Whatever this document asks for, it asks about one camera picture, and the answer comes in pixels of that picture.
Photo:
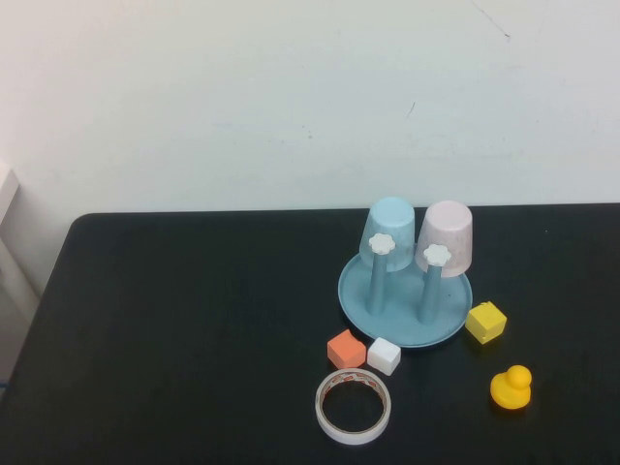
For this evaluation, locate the pink plastic cup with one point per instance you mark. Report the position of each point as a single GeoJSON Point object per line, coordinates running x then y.
{"type": "Point", "coordinates": [448, 232]}

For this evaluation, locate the translucent blue plastic cup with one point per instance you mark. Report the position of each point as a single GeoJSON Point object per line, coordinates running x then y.
{"type": "Point", "coordinates": [392, 218]}

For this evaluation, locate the blue cup stand with posts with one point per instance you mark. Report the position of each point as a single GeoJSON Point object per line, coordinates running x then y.
{"type": "Point", "coordinates": [402, 324]}

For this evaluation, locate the orange foam cube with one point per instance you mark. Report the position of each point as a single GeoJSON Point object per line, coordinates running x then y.
{"type": "Point", "coordinates": [345, 352]}

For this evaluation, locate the white foam cube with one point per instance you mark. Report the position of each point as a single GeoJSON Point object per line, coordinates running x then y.
{"type": "Point", "coordinates": [383, 357]}

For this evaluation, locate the white tape roll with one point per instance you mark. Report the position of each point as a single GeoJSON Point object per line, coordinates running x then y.
{"type": "Point", "coordinates": [321, 416]}

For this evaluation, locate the yellow foam cube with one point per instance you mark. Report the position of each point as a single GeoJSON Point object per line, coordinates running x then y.
{"type": "Point", "coordinates": [486, 323]}

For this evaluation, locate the yellow rubber duck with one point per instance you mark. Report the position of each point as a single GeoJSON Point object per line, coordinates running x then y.
{"type": "Point", "coordinates": [511, 390]}

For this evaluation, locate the white cabinet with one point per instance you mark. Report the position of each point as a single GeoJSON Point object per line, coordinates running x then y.
{"type": "Point", "coordinates": [9, 290]}

